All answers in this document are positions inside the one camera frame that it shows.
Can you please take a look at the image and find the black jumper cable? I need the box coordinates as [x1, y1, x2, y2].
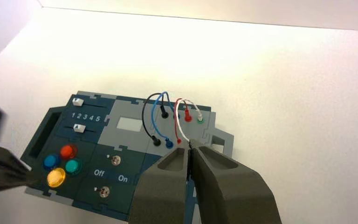
[141, 92, 170, 147]

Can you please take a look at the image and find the blue jumper cable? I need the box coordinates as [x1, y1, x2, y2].
[151, 91, 180, 150]

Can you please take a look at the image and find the blue grey control panel board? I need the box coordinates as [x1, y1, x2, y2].
[21, 90, 234, 222]

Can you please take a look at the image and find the yellow push button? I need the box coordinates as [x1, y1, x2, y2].
[47, 167, 67, 188]

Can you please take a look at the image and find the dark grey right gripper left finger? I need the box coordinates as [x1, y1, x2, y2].
[129, 147, 190, 224]

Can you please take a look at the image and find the white rectangular display window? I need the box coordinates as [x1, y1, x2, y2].
[117, 116, 144, 133]

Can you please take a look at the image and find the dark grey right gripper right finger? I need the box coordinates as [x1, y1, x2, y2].
[190, 139, 282, 224]

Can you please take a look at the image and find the white jumper cable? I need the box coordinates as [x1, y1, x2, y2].
[178, 98, 205, 143]

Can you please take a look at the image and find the blue push button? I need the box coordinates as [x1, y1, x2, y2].
[43, 154, 61, 171]

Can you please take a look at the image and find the red push button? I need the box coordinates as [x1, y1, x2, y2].
[59, 144, 78, 161]

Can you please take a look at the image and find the green push button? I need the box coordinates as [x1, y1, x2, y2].
[64, 158, 83, 176]

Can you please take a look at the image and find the red jumper cable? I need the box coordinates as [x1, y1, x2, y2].
[174, 98, 193, 145]

